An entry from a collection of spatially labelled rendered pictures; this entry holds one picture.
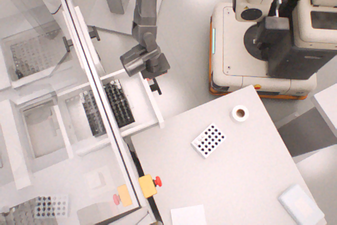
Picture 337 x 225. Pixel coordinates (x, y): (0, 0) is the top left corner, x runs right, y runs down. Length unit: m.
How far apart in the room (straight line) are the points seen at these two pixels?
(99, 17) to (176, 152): 1.45
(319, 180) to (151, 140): 1.30
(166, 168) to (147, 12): 0.63
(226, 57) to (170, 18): 0.65
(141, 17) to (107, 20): 1.50
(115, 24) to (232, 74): 0.98
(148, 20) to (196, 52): 1.37
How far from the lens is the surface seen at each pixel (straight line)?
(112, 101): 1.15
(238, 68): 1.90
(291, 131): 1.85
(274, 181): 1.28
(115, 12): 2.37
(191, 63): 2.18
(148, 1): 0.87
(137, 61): 0.91
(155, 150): 1.23
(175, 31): 2.30
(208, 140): 1.20
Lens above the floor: 1.97
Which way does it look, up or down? 72 degrees down
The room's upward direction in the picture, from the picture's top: straight up
